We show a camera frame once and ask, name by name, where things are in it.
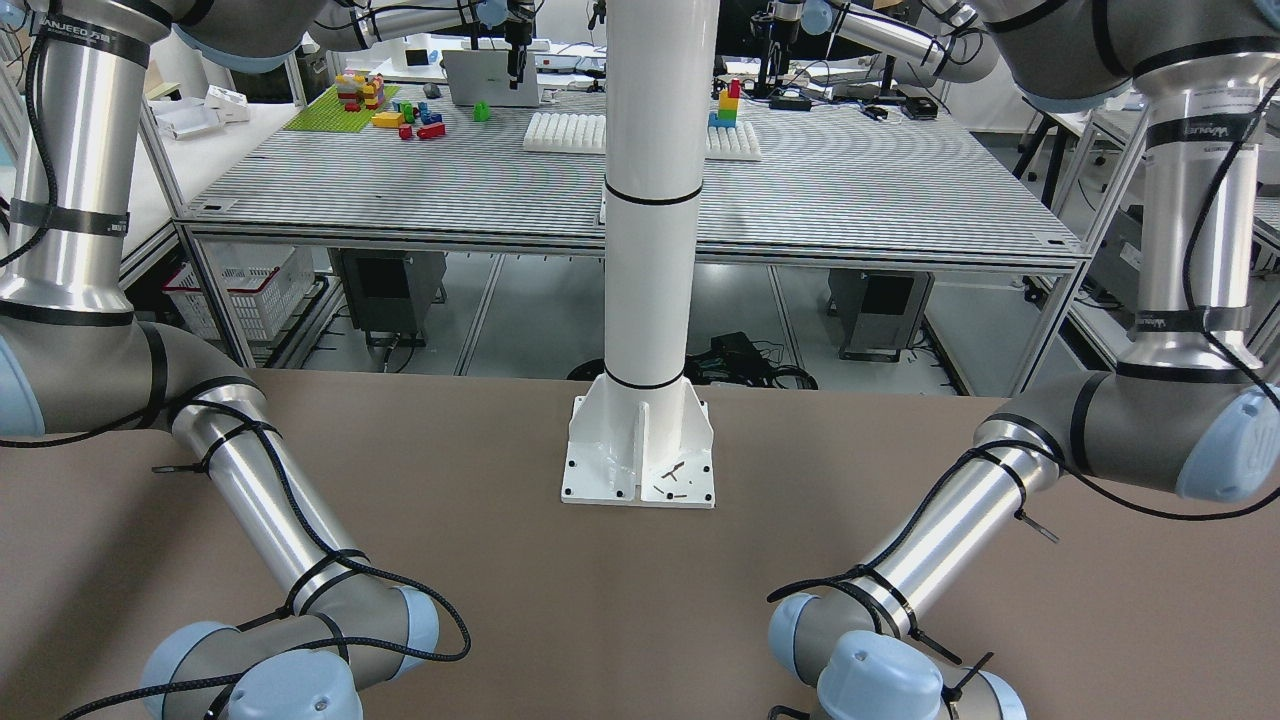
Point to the striped grey work table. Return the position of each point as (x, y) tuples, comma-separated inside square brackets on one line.
[(833, 188)]

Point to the white plastic crate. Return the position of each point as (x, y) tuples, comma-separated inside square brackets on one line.
[(264, 284)]

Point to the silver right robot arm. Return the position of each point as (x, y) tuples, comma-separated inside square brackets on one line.
[(77, 363)]

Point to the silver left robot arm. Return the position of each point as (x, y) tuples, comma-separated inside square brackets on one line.
[(1185, 410)]

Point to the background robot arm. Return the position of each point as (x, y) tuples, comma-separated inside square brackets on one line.
[(961, 52)]

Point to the white peg tray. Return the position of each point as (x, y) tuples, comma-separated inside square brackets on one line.
[(561, 132)]

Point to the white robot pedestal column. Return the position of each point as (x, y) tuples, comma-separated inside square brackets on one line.
[(641, 436)]

